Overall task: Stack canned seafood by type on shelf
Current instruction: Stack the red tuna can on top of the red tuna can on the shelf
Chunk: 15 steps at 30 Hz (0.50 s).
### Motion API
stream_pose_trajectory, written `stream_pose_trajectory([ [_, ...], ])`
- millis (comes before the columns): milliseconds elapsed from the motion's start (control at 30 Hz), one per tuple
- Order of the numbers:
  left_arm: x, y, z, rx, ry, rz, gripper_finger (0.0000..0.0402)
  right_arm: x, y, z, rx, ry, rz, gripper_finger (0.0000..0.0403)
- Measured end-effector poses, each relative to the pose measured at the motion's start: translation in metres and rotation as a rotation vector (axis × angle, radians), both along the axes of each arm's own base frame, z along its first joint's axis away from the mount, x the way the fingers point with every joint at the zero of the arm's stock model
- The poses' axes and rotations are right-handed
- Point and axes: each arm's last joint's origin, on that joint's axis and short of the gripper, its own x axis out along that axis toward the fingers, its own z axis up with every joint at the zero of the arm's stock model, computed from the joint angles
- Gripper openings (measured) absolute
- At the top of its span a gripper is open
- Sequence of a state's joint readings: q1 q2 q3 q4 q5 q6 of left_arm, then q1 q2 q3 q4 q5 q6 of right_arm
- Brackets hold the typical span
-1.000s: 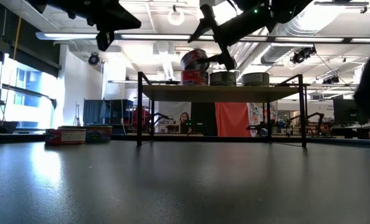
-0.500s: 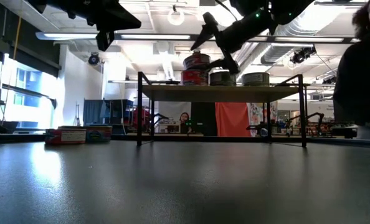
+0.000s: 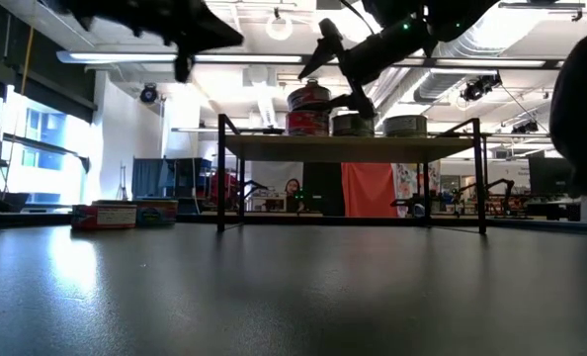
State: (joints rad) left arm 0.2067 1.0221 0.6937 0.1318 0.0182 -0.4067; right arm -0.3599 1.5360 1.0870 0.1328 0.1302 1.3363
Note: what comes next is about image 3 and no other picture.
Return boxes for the white ceiling pipes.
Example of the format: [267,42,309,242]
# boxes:
[367,66,426,113]

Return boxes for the wooden workbench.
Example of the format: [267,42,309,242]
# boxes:
[247,195,289,213]

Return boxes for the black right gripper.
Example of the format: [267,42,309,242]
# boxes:
[294,18,433,120]

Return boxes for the person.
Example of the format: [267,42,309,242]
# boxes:
[284,177,303,213]
[548,0,587,223]

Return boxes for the green albacore tuna can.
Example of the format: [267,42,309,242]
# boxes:
[331,113,376,138]

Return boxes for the red cloth banner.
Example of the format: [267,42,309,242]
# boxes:
[341,162,399,219]

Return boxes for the wooden shelf with black legs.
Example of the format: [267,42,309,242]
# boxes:
[216,113,488,235]

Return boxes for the yellow hanging cord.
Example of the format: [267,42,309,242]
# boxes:
[20,27,37,95]

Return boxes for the thin ceiling light strip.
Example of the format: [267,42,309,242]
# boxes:
[170,127,285,135]

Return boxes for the silver ventilation duct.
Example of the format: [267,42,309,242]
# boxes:
[411,29,537,104]

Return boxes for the black window rail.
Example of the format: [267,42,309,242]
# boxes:
[0,123,92,174]

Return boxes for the colourful poster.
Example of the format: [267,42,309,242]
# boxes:
[395,162,431,202]

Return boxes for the black monitor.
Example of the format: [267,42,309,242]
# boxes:
[528,156,571,198]

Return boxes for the black panel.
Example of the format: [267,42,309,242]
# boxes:
[301,161,344,218]

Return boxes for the dark desk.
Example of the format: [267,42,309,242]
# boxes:
[523,200,582,223]

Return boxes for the black beam with light strips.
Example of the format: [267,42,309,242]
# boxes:
[55,48,566,70]

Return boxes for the gold-lidded albacore tuna can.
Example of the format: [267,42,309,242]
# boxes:
[382,114,429,138]

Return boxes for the ceiling track light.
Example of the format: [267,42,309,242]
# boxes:
[498,1,587,12]

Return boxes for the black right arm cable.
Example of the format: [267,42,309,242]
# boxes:
[340,0,377,39]

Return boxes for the white cloth backdrop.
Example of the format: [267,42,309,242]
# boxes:
[250,160,304,197]

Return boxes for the round black wall device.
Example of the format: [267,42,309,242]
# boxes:
[139,82,160,105]

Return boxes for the small black ceiling device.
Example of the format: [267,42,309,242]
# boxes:
[510,120,541,134]

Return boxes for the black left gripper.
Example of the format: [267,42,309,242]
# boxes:
[58,0,245,84]

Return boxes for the blue partition screen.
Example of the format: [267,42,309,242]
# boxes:
[131,157,213,202]

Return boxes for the black ceiling spotlights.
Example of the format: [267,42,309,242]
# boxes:
[460,72,503,104]

